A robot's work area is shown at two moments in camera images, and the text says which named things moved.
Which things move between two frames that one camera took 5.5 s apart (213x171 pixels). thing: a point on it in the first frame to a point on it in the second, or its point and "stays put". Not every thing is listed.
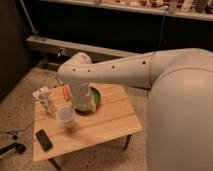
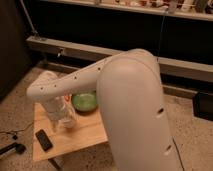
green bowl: (85, 109) stays put
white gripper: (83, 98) to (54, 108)
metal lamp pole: (28, 16) stays put
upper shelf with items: (195, 9) stays put
